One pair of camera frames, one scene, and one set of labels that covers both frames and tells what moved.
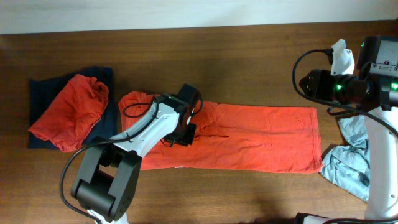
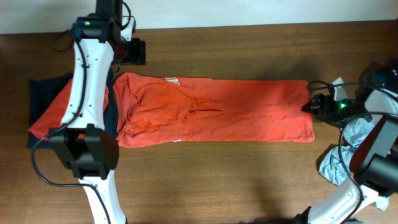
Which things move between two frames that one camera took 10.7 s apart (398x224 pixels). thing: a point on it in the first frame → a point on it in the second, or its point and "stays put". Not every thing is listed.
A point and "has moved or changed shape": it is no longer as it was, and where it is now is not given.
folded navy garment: (41, 89) stays put
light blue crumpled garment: (348, 166) stays put
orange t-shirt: (230, 137) has moved or changed shape
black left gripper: (188, 138) → (138, 55)
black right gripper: (318, 79) → (319, 99)
